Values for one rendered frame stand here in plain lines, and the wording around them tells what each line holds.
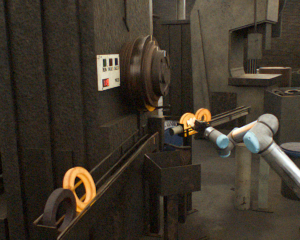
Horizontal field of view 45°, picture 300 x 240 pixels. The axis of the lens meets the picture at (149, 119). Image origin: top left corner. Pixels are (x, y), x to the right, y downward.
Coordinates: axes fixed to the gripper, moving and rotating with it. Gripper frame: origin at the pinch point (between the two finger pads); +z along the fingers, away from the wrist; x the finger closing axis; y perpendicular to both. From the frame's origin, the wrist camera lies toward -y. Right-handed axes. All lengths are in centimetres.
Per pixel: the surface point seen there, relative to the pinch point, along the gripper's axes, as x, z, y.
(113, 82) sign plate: 80, -10, 43
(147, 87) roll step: 59, -15, 40
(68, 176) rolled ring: 129, -58, 24
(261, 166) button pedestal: -44, -45, -23
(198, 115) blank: -9.0, 0.2, 4.8
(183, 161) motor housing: 19.5, -21.6, -17.6
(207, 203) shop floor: -21, -22, -68
